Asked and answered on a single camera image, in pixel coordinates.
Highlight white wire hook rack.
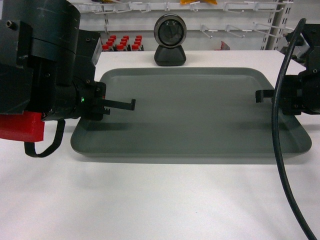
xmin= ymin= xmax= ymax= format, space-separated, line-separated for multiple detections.
xmin=73 ymin=0 xmax=293 ymax=51

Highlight black round barcode scanner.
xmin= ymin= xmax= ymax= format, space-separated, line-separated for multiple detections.
xmin=153 ymin=13 xmax=187 ymax=67

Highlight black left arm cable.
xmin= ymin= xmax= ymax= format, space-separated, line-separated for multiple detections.
xmin=24 ymin=119 xmax=66 ymax=158

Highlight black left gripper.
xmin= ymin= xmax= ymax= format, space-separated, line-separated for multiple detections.
xmin=72 ymin=78 xmax=136 ymax=121

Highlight grey rectangular serving tray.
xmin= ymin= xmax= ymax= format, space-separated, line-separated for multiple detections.
xmin=70 ymin=66 xmax=313 ymax=158

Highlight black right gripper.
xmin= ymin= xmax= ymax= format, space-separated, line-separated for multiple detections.
xmin=255 ymin=70 xmax=320 ymax=116

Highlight red cap sauce bottles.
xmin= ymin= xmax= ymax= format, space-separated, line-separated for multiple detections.
xmin=101 ymin=35 xmax=144 ymax=52

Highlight thick black right cable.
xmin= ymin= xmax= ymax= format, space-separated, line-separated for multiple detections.
xmin=271 ymin=17 xmax=318 ymax=240

